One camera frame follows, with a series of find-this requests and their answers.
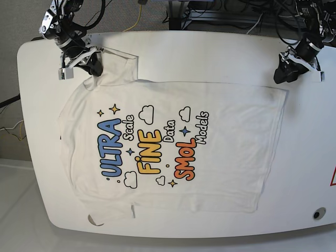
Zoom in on white printed T-shirt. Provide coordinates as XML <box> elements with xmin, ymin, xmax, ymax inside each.
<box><xmin>58</xmin><ymin>49</ymin><xmax>287</xmax><ymax>225</ymax></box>

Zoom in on table cable grommet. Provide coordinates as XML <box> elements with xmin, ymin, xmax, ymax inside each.
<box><xmin>88</xmin><ymin>215</ymin><xmax>96</xmax><ymax>226</ymax></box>
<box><xmin>313</xmin><ymin>207</ymin><xmax>326</xmax><ymax>220</ymax></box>

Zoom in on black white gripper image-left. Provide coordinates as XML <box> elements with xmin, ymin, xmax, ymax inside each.
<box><xmin>59</xmin><ymin>38</ymin><xmax>103</xmax><ymax>77</ymax></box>

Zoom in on black table leg bar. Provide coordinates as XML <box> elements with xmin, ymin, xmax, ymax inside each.
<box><xmin>0</xmin><ymin>94</ymin><xmax>20</xmax><ymax>108</ymax></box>

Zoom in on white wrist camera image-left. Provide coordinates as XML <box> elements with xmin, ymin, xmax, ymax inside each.
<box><xmin>58</xmin><ymin>67</ymin><xmax>74</xmax><ymax>80</ymax></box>

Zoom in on black equipment rack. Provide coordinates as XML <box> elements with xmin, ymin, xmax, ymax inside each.
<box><xmin>162</xmin><ymin>1</ymin><xmax>295</xmax><ymax>34</ymax></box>

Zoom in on red triangle sticker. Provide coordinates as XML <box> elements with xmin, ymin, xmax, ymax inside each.
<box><xmin>330</xmin><ymin>168</ymin><xmax>336</xmax><ymax>186</ymax></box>

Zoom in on white floor cable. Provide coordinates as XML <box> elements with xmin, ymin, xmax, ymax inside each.
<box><xmin>0</xmin><ymin>120</ymin><xmax>24</xmax><ymax>132</ymax></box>

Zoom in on yellow floor cable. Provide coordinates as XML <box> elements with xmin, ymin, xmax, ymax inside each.
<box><xmin>124</xmin><ymin>4</ymin><xmax>144</xmax><ymax>33</ymax></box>

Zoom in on left table cable grommet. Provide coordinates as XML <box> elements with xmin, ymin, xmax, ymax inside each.
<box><xmin>88</xmin><ymin>215</ymin><xmax>96</xmax><ymax>226</ymax></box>

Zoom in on right table cable grommet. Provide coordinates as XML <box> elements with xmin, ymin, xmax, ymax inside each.
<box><xmin>313</xmin><ymin>207</ymin><xmax>326</xmax><ymax>220</ymax></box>

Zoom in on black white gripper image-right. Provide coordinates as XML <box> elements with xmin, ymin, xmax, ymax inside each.
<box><xmin>274</xmin><ymin>38</ymin><xmax>323</xmax><ymax>84</ymax></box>

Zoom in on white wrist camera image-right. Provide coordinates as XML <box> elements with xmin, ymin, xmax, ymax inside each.
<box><xmin>313</xmin><ymin>70</ymin><xmax>324</xmax><ymax>82</ymax></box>

